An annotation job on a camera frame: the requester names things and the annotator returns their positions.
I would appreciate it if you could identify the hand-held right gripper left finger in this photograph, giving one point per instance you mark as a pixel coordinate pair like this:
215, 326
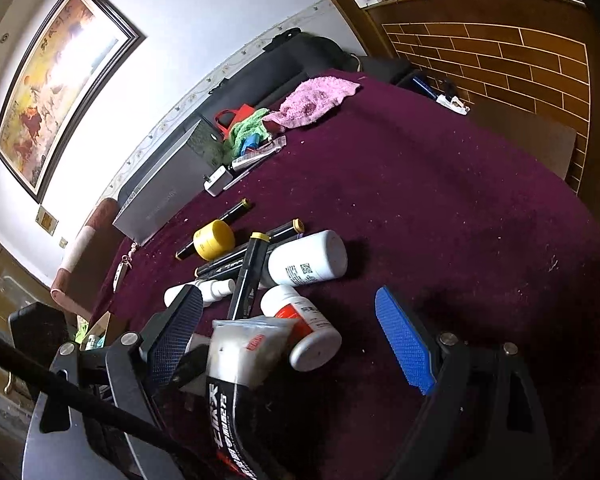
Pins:
172, 340

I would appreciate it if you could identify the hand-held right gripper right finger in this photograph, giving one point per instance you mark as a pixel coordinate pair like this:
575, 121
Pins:
405, 340

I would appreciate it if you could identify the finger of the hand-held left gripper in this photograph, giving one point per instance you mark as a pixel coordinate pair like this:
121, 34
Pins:
37, 325

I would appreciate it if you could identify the small white bottle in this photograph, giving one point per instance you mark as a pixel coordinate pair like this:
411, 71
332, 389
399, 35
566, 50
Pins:
215, 290

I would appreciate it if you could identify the black marker cream cap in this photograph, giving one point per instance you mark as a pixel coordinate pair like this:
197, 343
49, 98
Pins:
245, 280

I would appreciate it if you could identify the white bottle red label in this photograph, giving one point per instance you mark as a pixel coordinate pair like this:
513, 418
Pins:
310, 345

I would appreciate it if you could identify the black printed snack pouch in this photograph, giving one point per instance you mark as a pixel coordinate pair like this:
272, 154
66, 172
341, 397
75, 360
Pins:
245, 410

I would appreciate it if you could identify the large white bottle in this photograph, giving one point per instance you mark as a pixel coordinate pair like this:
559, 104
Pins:
305, 257

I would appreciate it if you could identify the wooden cabinet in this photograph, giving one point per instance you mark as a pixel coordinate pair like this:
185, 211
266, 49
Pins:
5, 285

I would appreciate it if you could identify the white key fob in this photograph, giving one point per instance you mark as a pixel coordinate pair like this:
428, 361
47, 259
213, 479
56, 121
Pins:
120, 272

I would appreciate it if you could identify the brown upholstered chair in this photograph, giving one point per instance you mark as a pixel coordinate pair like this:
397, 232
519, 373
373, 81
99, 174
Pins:
85, 245

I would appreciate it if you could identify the black marker yellow cap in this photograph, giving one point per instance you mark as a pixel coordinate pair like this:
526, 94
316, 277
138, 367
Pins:
235, 212

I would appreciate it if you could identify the grey cardboard box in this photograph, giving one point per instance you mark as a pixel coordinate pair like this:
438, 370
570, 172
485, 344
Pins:
155, 195

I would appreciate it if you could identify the white charger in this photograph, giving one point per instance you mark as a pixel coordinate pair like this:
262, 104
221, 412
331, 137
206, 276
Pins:
219, 180

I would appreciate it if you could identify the slim pen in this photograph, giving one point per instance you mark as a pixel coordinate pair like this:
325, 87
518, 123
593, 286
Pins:
237, 178

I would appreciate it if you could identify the clear plastic tube pack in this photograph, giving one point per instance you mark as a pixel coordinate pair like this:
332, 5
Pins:
255, 156

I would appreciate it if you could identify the blue plastic item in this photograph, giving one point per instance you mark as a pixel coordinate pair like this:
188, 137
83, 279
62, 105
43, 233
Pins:
250, 144

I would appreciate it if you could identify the green cloth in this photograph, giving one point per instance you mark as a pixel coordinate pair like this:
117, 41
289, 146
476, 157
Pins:
245, 127

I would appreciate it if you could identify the red plastic item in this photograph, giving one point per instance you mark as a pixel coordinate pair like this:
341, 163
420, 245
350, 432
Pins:
222, 120

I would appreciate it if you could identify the brown cardboard sheet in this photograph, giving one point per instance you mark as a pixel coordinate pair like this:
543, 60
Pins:
530, 145

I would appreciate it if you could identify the white black tool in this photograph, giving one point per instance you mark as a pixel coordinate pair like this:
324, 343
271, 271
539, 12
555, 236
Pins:
455, 105

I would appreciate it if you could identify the framed painting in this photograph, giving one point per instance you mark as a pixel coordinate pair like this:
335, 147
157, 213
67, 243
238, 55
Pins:
55, 85

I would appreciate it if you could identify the blue tool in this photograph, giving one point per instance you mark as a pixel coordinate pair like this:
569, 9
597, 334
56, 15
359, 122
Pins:
424, 86

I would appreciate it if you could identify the pinkish towel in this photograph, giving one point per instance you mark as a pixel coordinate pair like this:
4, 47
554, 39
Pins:
310, 102

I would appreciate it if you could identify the black leather sofa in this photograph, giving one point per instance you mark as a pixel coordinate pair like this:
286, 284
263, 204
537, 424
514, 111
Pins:
290, 65

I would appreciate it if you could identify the wooden brick-pattern counter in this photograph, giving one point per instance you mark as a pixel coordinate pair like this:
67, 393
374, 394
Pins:
505, 50

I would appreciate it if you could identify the small gold wall plaque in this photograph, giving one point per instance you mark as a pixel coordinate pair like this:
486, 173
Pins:
46, 219

